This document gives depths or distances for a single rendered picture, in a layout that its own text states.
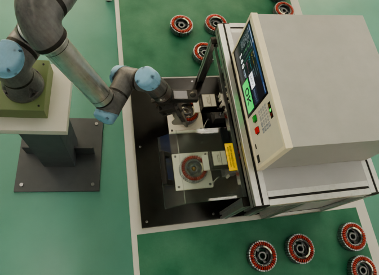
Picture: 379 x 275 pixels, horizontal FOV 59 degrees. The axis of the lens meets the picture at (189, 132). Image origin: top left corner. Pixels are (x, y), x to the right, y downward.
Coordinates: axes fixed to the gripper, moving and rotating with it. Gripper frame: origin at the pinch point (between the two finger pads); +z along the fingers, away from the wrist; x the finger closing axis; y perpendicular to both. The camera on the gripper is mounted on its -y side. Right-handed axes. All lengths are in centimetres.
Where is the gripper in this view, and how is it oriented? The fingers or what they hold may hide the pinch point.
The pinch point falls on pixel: (186, 111)
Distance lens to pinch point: 139.8
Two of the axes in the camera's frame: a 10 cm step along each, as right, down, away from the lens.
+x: 1.4, 9.2, -3.6
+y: -9.3, 2.4, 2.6
